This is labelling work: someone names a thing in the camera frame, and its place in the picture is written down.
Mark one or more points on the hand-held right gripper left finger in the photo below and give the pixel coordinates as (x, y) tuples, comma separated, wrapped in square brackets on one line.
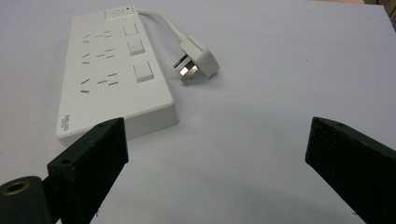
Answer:
[(90, 168)]

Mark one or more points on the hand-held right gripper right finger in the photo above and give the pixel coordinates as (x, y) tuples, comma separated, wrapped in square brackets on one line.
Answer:
[(355, 165)]

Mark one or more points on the white power strip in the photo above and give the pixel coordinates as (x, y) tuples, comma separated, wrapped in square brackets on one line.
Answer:
[(106, 71)]

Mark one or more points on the white power plug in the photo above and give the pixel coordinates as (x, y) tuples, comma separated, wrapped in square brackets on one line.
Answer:
[(199, 59)]

